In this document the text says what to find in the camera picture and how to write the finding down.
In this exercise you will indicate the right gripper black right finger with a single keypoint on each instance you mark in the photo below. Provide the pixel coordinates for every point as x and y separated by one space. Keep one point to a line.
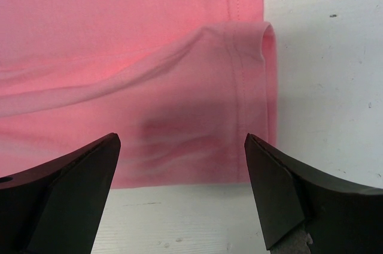
304 210

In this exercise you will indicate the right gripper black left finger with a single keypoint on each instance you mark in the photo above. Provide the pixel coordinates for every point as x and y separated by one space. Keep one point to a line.
56 207

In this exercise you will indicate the pink t shirt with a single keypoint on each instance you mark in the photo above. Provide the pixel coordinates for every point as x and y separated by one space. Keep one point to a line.
182 83

